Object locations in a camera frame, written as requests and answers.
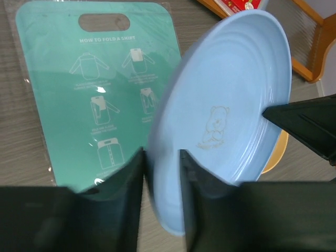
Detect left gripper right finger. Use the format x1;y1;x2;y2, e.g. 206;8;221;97
179;150;335;251

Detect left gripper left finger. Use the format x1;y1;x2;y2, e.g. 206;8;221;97
1;148;144;251

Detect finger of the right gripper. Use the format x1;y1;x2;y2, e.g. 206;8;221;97
262;94;336;166

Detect yellow plate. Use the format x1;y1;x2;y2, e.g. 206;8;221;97
262;130;289;174

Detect blue plate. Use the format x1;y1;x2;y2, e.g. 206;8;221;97
146;9;292;236

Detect orange wooden shelf rack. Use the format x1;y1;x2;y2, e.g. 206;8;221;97
195;0;336;84

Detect red white book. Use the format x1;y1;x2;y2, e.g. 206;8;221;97
214;0;268;15

